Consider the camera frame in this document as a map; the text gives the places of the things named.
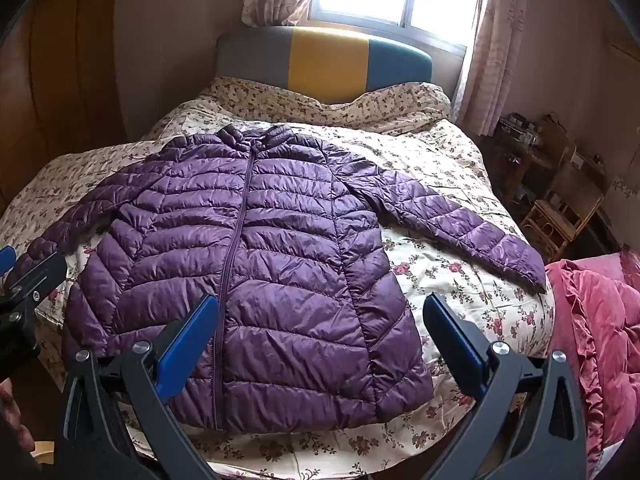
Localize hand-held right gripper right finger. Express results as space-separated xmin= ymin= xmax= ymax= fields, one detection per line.
xmin=422 ymin=292 xmax=588 ymax=480

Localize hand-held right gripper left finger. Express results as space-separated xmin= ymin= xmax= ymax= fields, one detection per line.
xmin=60 ymin=294 xmax=221 ymax=480

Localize purple puffer jacket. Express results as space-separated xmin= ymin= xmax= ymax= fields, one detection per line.
xmin=22 ymin=126 xmax=547 ymax=433

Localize person's left hand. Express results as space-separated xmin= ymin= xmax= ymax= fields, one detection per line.
xmin=0 ymin=379 xmax=36 ymax=456

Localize floral bed quilt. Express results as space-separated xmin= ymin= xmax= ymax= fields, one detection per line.
xmin=0 ymin=76 xmax=557 ymax=480

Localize pink ruffled blanket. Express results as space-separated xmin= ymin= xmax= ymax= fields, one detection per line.
xmin=544 ymin=252 xmax=640 ymax=473

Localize rattan chair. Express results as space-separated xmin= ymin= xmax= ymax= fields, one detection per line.
xmin=520 ymin=145 xmax=609 ymax=264

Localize brown wooden wardrobe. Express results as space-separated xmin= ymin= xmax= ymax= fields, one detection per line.
xmin=0 ymin=0 xmax=127 ymax=213

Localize cluttered wooden desk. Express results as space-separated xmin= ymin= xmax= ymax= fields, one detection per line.
xmin=481 ymin=112 xmax=576 ymax=206

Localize long floral curtain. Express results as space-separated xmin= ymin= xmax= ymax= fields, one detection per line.
xmin=452 ymin=0 xmax=530 ymax=137

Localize grey yellow teal headboard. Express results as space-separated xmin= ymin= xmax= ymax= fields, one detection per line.
xmin=216 ymin=26 xmax=434 ymax=93

